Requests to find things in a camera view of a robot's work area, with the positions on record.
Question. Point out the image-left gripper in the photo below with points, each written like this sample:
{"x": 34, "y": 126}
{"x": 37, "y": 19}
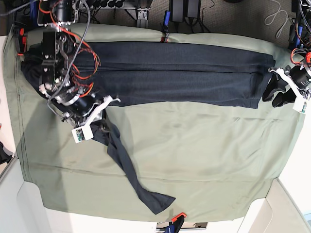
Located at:
{"x": 79, "y": 111}

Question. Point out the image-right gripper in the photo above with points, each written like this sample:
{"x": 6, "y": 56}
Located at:
{"x": 297, "y": 77}

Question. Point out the dark navy long-sleeve T-shirt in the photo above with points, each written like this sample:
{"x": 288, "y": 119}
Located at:
{"x": 170, "y": 82}

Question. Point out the green table cloth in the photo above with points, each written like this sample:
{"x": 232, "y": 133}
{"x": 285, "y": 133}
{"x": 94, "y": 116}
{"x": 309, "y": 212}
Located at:
{"x": 194, "y": 150}

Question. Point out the black object left edge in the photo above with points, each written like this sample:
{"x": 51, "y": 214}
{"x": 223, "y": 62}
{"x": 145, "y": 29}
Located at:
{"x": 4, "y": 157}

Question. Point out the orange black clamp top-left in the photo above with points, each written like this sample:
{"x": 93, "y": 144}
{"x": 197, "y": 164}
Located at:
{"x": 20, "y": 39}

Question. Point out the orange blue clamp bottom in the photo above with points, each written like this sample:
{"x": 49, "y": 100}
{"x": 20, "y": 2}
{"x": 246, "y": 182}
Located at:
{"x": 176, "y": 223}

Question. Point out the black power adapter right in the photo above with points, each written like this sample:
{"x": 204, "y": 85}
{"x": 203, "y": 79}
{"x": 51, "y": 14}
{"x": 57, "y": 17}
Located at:
{"x": 192, "y": 8}

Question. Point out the black power adapter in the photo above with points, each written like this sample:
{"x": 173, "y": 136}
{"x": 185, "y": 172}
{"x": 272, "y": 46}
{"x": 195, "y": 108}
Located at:
{"x": 177, "y": 10}
{"x": 192, "y": 8}

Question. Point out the grey power strip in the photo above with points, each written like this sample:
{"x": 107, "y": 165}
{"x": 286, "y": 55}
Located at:
{"x": 112, "y": 4}

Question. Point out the black power adapter left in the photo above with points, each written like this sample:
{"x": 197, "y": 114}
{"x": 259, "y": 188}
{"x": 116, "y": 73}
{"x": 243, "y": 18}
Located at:
{"x": 177, "y": 10}

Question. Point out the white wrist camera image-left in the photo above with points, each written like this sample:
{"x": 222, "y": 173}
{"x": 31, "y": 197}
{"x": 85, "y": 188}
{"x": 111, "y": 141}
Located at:
{"x": 82, "y": 133}

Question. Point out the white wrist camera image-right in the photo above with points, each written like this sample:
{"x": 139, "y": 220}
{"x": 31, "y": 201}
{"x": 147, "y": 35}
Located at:
{"x": 300, "y": 105}

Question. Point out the blue handled clamp top-right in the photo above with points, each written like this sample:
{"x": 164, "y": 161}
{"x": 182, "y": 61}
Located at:
{"x": 294, "y": 41}

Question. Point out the metal table bracket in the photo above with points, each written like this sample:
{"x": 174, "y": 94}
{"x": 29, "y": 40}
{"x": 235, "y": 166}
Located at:
{"x": 142, "y": 17}

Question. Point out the blue handled clamp top-centre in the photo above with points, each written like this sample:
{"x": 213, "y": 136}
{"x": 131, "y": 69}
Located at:
{"x": 165, "y": 27}

